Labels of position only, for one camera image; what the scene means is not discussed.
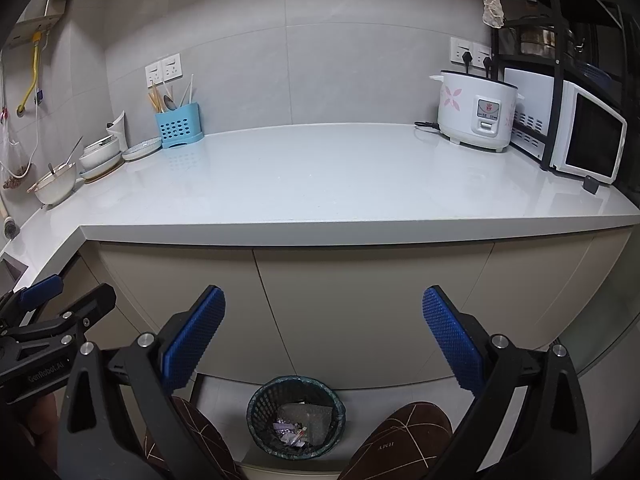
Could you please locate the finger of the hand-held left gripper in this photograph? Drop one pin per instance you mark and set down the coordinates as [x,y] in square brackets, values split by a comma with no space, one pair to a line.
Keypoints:
[41,290]
[87,305]

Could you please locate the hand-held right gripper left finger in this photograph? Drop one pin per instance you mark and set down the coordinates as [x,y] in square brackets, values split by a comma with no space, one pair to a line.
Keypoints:
[195,340]

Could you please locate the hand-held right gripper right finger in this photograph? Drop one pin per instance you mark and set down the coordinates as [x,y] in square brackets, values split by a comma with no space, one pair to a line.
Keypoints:
[450,340]

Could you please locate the black mesh waste bin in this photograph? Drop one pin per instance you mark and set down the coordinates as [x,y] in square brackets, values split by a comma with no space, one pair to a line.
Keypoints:
[260,400]

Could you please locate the beige cabinet door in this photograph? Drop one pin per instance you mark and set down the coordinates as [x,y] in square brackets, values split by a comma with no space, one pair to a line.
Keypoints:
[535,285]
[150,270]
[360,300]
[100,272]

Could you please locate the person's left brown slipper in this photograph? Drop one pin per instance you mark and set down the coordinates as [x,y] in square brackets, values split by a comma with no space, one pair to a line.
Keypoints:
[195,430]

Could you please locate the large white bowl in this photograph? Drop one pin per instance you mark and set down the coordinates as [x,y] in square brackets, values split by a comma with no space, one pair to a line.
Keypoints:
[55,187]

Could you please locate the spoon in large bowl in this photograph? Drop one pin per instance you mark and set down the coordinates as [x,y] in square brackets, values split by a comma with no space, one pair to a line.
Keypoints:
[51,167]

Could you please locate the round wooden tray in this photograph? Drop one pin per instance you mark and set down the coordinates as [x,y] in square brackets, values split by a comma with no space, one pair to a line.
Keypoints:
[102,172]

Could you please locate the hanging clear plastic bag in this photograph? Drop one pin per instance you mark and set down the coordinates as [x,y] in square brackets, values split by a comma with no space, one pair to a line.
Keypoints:
[12,160]

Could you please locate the glass sliding door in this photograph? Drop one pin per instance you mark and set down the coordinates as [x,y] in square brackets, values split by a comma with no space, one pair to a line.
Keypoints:
[600,320]

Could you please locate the ribbed grey plate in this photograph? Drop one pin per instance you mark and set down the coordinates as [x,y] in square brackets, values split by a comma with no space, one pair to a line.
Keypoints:
[142,149]

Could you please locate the white ceramic pitcher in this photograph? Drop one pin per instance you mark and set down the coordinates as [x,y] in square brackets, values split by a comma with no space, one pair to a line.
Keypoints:
[117,127]

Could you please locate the blue utensil holder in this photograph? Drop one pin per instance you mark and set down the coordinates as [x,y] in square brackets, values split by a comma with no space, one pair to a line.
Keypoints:
[180,127]

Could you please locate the small black box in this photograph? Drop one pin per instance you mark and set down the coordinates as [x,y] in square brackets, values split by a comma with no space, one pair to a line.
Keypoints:
[590,184]

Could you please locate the bundle of wooden chopsticks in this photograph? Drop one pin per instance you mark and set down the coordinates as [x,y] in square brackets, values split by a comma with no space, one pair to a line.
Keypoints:
[156,100]

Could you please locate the metal spoon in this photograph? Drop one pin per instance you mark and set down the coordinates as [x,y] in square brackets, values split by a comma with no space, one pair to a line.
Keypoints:
[170,105]

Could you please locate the white chopstick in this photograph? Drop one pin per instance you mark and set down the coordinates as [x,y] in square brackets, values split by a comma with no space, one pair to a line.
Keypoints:
[184,96]
[189,90]

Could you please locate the white floral rice cooker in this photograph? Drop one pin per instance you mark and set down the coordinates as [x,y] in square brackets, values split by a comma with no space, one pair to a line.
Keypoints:
[460,110]

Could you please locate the white microwave oven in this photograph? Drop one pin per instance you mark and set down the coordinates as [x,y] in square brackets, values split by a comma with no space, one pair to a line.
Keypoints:
[562,125]

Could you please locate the white water heater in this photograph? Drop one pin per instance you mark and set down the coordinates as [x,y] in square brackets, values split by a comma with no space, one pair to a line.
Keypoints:
[35,25]

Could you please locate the black power plug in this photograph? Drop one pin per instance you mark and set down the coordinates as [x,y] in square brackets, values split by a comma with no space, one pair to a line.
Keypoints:
[466,56]
[487,63]

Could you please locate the steel pot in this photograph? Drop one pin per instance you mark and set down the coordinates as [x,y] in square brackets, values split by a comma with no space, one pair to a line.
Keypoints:
[537,40]

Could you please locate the black metal kitchen rack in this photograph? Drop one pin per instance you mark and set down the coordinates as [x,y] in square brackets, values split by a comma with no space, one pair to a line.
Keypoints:
[552,35]

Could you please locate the hanging mesh cloth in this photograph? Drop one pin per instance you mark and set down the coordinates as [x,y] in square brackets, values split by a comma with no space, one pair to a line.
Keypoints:
[492,5]

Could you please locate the white wall socket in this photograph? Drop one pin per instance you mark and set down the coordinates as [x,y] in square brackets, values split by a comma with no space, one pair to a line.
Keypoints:
[170,67]
[153,73]
[456,45]
[480,50]

